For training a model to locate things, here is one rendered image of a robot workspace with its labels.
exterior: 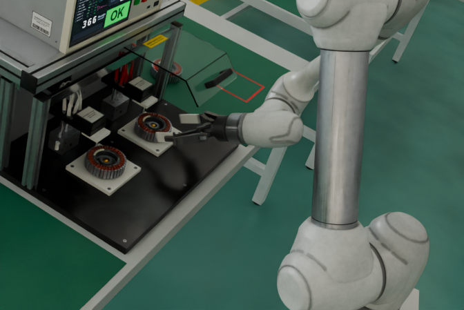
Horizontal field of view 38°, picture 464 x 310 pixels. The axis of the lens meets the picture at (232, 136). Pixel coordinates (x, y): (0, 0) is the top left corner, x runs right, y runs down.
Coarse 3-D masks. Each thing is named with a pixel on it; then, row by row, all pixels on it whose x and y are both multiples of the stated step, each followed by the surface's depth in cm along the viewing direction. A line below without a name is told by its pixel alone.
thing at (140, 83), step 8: (120, 72) 207; (104, 80) 202; (112, 80) 202; (136, 80) 202; (144, 80) 203; (120, 88) 201; (128, 88) 200; (136, 88) 198; (144, 88) 199; (152, 88) 203; (112, 96) 205; (120, 96) 209; (128, 96) 201; (136, 96) 199; (144, 96) 200; (152, 96) 205; (144, 104) 200; (152, 104) 202
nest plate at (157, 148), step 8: (144, 112) 214; (120, 128) 204; (128, 128) 205; (128, 136) 202; (136, 136) 203; (144, 144) 201; (152, 144) 202; (160, 144) 203; (168, 144) 204; (152, 152) 200; (160, 152) 200
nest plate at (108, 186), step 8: (80, 160) 187; (72, 168) 184; (80, 168) 184; (128, 168) 190; (136, 168) 191; (80, 176) 183; (88, 176) 183; (120, 176) 187; (128, 176) 188; (96, 184) 181; (104, 184) 182; (112, 184) 183; (120, 184) 184; (104, 192) 181; (112, 192) 181
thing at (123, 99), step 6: (108, 96) 208; (102, 102) 206; (108, 102) 206; (114, 102) 206; (120, 102) 207; (126, 102) 210; (102, 108) 207; (108, 108) 206; (114, 108) 205; (120, 108) 208; (126, 108) 212; (108, 114) 207; (114, 114) 206; (120, 114) 210
